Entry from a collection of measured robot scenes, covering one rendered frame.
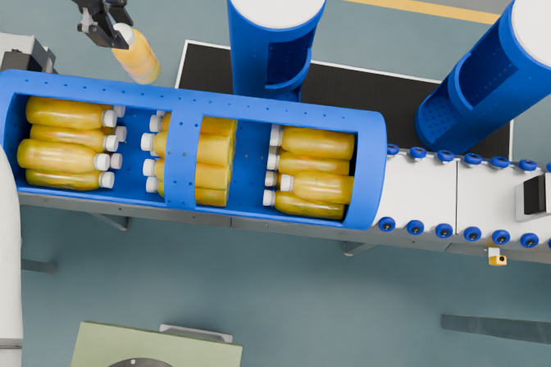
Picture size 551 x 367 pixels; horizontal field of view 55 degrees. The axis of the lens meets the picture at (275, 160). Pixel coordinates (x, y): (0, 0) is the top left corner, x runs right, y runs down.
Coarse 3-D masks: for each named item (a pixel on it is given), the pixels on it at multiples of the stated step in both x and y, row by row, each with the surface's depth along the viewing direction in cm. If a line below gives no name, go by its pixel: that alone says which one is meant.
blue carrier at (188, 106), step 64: (0, 128) 110; (128, 128) 138; (192, 128) 112; (256, 128) 137; (320, 128) 115; (384, 128) 116; (64, 192) 120; (128, 192) 132; (192, 192) 114; (256, 192) 136
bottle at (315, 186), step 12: (300, 180) 121; (312, 180) 121; (324, 180) 121; (336, 180) 121; (348, 180) 122; (300, 192) 121; (312, 192) 121; (324, 192) 121; (336, 192) 121; (348, 192) 121; (348, 204) 123
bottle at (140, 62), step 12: (144, 36) 102; (132, 48) 98; (144, 48) 100; (120, 60) 100; (132, 60) 100; (144, 60) 102; (156, 60) 109; (132, 72) 106; (144, 72) 107; (156, 72) 111
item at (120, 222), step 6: (96, 216) 193; (102, 216) 191; (108, 216) 195; (114, 216) 202; (120, 216) 211; (108, 222) 207; (114, 222) 205; (120, 222) 212; (126, 222) 222; (120, 228) 223; (126, 228) 224
